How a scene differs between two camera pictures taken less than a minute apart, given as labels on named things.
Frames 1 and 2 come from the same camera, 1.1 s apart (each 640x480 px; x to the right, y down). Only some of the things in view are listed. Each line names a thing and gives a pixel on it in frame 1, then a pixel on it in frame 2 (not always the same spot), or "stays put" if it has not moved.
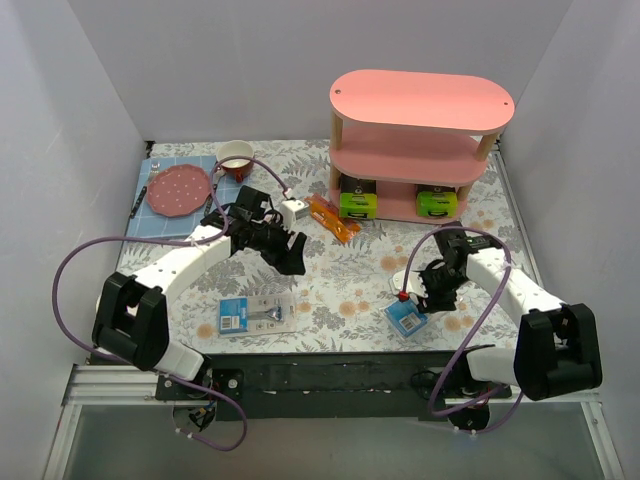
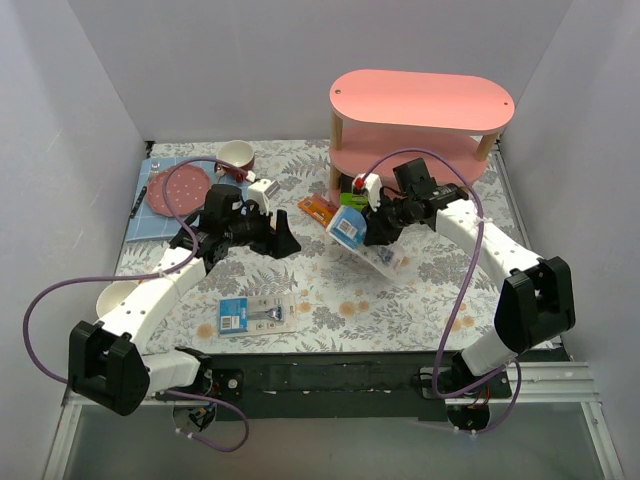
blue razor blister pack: x=257 y=314 stays put
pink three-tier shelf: x=408 y=128 stays put
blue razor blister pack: x=406 y=316 -> x=347 y=227
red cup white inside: x=239 y=168 stays put
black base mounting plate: x=331 y=386 stays put
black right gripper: x=435 y=291 -> x=381 y=223
